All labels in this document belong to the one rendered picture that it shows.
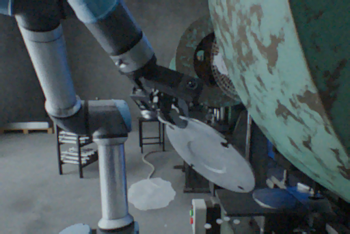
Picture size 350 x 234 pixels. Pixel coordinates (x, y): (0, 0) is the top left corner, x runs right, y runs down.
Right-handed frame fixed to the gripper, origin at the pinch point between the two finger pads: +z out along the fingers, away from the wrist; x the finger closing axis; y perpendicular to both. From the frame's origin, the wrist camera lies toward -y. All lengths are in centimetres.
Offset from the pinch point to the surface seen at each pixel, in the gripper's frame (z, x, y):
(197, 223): 53, 15, 11
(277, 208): 30.6, 5.3, -20.0
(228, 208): 25.6, 10.9, -8.4
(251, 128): 90, -60, 14
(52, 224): 90, 58, 143
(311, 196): 41.4, -4.9, -27.4
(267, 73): -24.6, 9.0, -24.2
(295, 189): 42.5, -6.0, -22.7
